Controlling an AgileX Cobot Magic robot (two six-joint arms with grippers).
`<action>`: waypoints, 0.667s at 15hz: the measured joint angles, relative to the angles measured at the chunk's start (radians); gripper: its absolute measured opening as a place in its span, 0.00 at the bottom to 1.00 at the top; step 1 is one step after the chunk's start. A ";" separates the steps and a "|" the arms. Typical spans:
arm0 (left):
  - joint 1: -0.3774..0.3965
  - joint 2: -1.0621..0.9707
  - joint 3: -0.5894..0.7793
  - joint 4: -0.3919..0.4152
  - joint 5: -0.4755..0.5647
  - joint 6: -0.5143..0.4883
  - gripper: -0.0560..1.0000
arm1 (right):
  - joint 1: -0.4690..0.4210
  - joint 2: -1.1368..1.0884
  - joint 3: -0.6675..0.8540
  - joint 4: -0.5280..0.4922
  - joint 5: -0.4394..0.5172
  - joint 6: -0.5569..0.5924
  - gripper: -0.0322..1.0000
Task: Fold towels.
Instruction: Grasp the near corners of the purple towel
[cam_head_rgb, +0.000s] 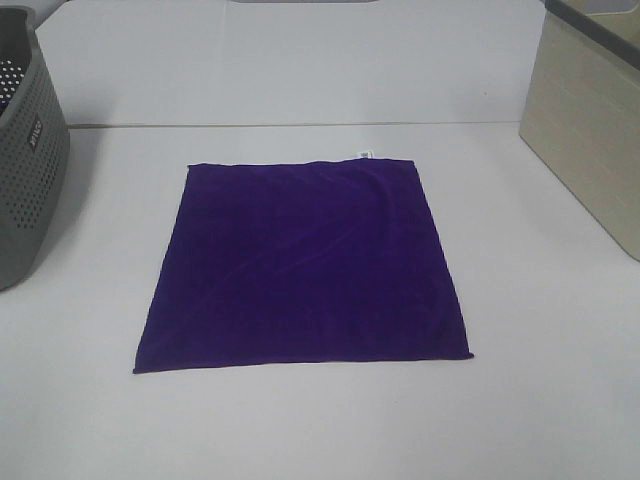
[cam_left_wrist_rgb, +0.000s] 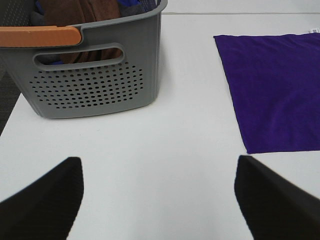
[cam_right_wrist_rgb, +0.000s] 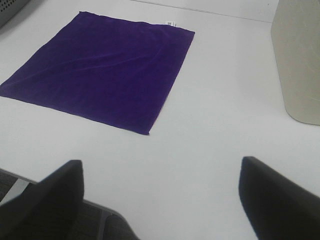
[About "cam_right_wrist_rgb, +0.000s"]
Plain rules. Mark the white towel label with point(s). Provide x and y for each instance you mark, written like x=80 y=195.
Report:
x=171 y=23

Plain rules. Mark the purple towel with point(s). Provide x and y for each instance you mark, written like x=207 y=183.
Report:
x=109 y=70

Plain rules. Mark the beige bin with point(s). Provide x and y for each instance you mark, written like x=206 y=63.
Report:
x=295 y=34

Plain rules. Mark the grey perforated basket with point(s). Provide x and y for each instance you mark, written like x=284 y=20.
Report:
x=15 y=11

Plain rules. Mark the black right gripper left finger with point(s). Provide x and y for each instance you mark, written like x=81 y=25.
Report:
x=48 y=209

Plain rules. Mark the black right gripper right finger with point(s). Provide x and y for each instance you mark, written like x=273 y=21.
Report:
x=276 y=207

